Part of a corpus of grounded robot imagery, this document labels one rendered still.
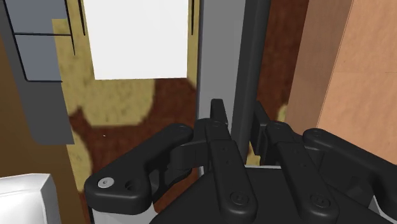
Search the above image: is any white table with black legs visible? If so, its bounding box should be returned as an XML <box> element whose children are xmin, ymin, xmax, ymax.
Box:
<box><xmin>77</xmin><ymin>0</ymin><xmax>195</xmax><ymax>81</ymax></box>

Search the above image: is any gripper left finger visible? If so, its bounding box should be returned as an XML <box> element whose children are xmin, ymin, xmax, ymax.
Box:
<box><xmin>83</xmin><ymin>99</ymin><xmax>259</xmax><ymax>224</ymax></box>

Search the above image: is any light wooden cabinet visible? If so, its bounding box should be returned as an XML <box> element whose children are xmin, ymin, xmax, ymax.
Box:
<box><xmin>284</xmin><ymin>0</ymin><xmax>397</xmax><ymax>165</ymax></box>

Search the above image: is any white box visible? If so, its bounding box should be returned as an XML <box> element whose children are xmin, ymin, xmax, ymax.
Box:
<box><xmin>0</xmin><ymin>172</ymin><xmax>62</xmax><ymax>224</ymax></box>

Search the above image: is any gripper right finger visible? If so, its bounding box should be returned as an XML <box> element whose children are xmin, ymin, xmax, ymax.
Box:
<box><xmin>250</xmin><ymin>100</ymin><xmax>397</xmax><ymax>224</ymax></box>

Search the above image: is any grey cabinet with black lines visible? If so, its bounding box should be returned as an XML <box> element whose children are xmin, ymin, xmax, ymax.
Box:
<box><xmin>0</xmin><ymin>0</ymin><xmax>76</xmax><ymax>146</ymax></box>

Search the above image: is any yellow and brown rug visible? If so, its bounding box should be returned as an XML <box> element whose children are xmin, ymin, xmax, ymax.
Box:
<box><xmin>51</xmin><ymin>0</ymin><xmax>310</xmax><ymax>224</ymax></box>

